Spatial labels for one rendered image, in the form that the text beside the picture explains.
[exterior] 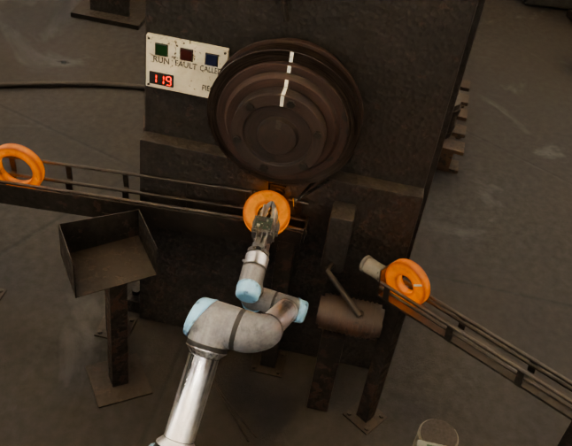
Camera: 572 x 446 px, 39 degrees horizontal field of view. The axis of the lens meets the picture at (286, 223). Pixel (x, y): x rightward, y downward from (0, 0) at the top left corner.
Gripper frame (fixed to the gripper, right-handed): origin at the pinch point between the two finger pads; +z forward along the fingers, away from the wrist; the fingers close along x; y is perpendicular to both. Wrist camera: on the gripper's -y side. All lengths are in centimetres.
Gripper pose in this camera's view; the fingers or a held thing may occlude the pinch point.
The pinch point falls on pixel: (271, 205)
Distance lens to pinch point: 264.4
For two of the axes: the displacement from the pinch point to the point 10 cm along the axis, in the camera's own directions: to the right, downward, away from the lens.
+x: -9.8, -2.0, 0.7
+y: 0.4, -5.0, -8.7
